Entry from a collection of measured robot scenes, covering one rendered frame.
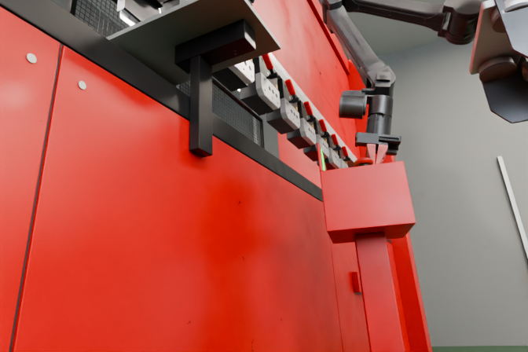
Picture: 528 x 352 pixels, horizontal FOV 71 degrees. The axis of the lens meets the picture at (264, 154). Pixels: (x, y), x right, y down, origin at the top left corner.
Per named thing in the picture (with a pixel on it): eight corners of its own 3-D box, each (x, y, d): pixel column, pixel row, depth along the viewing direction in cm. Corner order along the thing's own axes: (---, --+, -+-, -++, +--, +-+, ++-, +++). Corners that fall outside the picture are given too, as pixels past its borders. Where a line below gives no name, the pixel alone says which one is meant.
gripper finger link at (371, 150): (362, 181, 90) (366, 145, 93) (394, 185, 88) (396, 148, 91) (363, 173, 84) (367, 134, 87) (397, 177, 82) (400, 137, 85)
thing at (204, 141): (249, 135, 55) (243, 17, 63) (170, 155, 61) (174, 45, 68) (262, 144, 58) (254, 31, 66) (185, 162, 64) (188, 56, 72)
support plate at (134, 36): (232, -16, 56) (232, -21, 56) (104, 42, 66) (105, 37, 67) (281, 49, 71) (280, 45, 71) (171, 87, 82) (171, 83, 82)
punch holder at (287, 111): (286, 115, 139) (283, 77, 145) (265, 121, 142) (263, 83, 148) (300, 130, 151) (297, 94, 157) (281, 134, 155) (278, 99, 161)
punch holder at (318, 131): (320, 148, 172) (316, 117, 178) (302, 152, 176) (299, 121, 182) (329, 158, 185) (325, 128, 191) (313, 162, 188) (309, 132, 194)
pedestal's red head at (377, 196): (416, 223, 67) (397, 131, 73) (326, 231, 70) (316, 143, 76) (403, 237, 85) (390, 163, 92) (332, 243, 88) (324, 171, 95)
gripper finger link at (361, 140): (352, 180, 91) (356, 144, 94) (383, 184, 89) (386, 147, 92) (352, 172, 84) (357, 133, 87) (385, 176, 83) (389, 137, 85)
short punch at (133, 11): (123, 16, 73) (126, -21, 77) (115, 20, 74) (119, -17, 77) (158, 44, 82) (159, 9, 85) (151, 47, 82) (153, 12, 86)
